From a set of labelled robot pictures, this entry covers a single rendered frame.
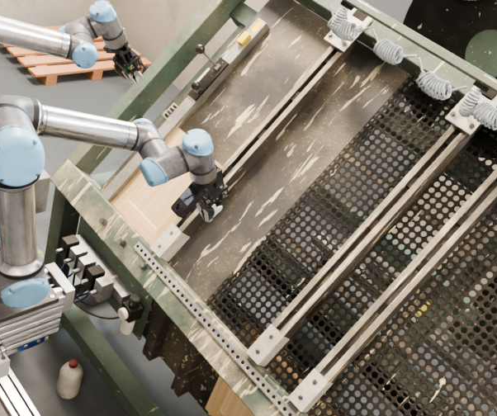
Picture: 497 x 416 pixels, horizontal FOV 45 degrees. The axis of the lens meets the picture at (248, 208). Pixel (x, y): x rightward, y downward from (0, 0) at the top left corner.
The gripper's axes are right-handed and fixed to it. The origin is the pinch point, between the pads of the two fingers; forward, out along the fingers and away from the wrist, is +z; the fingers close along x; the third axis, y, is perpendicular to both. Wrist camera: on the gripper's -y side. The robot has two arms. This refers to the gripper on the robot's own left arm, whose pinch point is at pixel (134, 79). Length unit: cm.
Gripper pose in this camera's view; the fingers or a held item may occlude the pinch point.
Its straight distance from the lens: 228.9
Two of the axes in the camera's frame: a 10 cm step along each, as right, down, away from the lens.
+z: 1.8, 5.0, 8.5
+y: 6.3, 6.0, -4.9
